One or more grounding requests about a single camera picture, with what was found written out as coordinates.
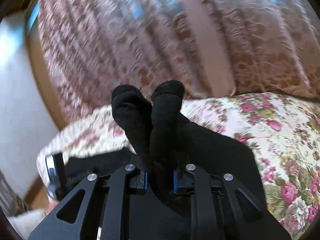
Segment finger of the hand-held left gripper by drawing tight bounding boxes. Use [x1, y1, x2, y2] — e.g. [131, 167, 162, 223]
[44, 152, 67, 201]

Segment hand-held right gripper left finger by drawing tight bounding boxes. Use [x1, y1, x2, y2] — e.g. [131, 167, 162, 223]
[29, 155, 148, 240]

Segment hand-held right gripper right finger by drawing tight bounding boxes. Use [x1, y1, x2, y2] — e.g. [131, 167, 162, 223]
[172, 155, 292, 240]

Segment floral bed sheet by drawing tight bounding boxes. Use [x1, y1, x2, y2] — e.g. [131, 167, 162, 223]
[36, 91, 320, 233]

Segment brown patterned curtain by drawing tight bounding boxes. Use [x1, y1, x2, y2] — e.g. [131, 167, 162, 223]
[25, 0, 318, 130]

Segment plain pink curtain band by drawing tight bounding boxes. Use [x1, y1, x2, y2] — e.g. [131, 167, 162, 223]
[172, 0, 238, 96]

